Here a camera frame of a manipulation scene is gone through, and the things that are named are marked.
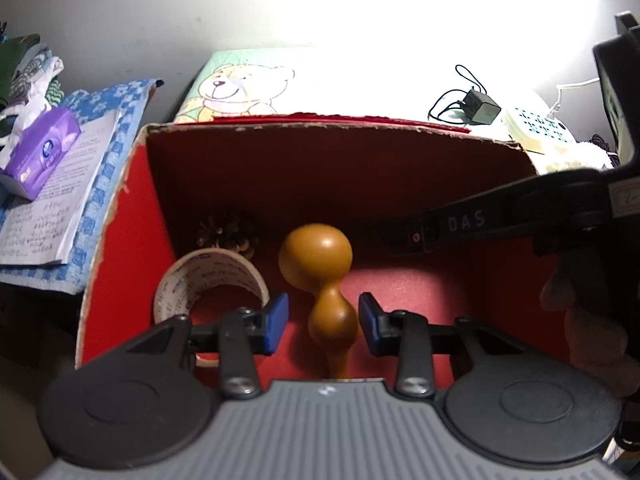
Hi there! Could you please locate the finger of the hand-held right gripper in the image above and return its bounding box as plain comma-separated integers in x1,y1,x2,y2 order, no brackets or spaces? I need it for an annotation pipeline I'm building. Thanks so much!
370,211,426,258

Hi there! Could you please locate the black charger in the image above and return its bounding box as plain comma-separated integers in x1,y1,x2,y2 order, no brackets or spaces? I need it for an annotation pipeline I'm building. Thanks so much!
462,87,502,126

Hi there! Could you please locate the pile of folded clothes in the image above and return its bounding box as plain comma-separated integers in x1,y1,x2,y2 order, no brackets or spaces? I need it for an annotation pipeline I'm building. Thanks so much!
0,22,66,126

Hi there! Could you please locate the blue patterned cloth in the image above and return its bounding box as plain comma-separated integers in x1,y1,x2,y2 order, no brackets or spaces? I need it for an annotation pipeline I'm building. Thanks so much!
0,78,163,295

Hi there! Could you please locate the white power strip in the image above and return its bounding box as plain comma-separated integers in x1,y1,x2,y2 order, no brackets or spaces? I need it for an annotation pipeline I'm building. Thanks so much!
502,105,576,156

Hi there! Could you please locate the brown pine cone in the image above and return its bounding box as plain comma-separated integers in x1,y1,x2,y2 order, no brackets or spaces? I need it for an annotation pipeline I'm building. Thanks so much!
196,210,261,261

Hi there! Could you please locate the black charger cable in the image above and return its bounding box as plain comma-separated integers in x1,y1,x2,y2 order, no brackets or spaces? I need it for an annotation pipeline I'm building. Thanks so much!
429,64,488,124

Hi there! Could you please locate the brown wooden gourd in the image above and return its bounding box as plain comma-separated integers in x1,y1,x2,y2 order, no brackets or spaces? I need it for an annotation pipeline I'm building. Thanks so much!
278,223,358,380

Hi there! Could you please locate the printed tape roll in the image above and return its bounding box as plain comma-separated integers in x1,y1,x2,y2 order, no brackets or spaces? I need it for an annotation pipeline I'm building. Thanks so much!
152,249,271,367

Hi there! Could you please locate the person's right hand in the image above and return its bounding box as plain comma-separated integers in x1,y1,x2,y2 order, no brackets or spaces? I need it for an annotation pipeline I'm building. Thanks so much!
540,260,628,396

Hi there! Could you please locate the purple tissue pack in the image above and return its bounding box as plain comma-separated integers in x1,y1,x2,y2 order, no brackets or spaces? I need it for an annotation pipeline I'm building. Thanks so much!
0,107,83,198

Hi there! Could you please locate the white plush lamb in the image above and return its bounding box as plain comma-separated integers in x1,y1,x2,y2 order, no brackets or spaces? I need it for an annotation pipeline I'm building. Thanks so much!
540,140,616,176

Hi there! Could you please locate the handwritten paper notebook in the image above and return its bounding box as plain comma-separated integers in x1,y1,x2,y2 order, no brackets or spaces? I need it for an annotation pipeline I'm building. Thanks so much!
0,110,121,266

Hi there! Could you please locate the white power cable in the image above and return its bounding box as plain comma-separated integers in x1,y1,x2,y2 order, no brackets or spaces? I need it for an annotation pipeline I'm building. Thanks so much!
547,77,601,121

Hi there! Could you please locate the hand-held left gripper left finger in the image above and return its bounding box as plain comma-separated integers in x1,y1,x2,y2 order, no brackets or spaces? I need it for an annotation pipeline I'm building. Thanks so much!
119,291,290,401

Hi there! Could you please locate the red cardboard box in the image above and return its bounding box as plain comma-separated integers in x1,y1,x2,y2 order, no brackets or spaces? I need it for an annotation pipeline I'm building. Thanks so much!
75,112,601,386

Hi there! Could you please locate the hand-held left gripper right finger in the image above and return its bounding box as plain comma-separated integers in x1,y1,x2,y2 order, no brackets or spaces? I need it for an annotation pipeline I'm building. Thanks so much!
358,292,526,400

